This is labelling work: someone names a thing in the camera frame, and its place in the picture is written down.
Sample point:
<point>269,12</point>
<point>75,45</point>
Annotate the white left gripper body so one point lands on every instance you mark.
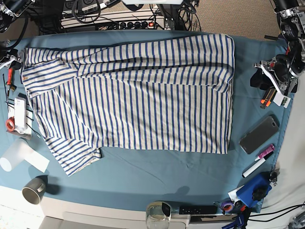
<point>284,80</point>

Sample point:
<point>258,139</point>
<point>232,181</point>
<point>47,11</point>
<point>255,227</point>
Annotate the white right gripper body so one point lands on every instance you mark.
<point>7,57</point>

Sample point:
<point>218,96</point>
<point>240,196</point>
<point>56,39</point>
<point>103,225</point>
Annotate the blue white striped T-shirt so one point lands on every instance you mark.
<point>173,94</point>

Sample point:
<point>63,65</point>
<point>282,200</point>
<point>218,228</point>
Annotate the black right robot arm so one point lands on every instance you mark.
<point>10,11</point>

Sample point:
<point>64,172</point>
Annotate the orange black utility knife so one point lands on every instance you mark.
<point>267,97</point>

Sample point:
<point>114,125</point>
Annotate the smartphone in clear case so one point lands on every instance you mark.
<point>259,135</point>

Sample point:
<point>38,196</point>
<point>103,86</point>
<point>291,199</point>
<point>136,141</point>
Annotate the white plastic screw box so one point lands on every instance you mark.
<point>20,114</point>

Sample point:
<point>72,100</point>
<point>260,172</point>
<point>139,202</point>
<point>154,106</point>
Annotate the pink marker pen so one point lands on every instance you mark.
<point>265,152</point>

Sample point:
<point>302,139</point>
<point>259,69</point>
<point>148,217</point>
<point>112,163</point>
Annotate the red tape roll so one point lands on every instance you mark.
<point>10,124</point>

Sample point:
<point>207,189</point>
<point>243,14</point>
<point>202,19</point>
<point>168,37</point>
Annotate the white board marker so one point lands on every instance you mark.
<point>255,166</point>

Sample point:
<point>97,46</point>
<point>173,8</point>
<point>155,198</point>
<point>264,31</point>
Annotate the translucent white plastic cup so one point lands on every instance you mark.
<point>15,154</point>

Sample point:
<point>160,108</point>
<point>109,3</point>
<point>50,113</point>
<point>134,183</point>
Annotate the blue clamp tool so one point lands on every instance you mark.
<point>254,190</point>

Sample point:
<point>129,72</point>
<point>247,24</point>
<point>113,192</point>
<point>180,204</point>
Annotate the purple tape roll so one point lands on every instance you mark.
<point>227,206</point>

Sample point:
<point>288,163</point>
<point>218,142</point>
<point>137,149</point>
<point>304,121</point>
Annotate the black power strip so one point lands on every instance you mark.
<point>127,25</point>

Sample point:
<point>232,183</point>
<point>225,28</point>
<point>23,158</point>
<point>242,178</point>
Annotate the grey metal mug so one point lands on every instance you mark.
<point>34,190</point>

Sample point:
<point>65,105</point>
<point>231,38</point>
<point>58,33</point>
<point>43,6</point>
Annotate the blue table cloth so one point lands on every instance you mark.
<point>131,179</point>

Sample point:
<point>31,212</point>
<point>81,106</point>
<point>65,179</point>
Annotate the black remote control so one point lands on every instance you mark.
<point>197,210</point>

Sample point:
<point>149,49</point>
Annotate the clear glass jar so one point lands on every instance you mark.
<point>158,215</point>

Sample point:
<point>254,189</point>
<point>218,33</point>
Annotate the red handled screwdriver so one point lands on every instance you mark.
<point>10,85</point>

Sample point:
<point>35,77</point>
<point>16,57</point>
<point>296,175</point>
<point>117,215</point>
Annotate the black cable tie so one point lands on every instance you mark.
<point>29,124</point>

